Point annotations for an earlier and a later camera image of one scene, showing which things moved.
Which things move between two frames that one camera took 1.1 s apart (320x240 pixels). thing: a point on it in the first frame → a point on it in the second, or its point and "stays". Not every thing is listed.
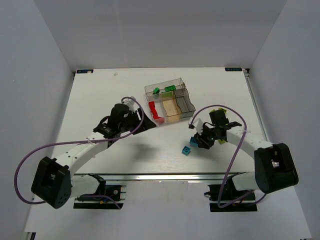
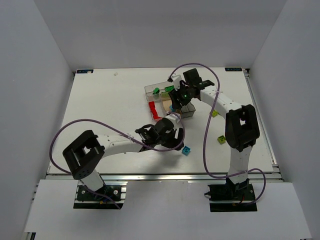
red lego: [152, 106] stays
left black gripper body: [136, 120] → [175, 139]
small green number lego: [156, 90] stays
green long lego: [170, 88] stays
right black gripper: [203, 139] → [175, 99]
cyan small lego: [186, 150] stays
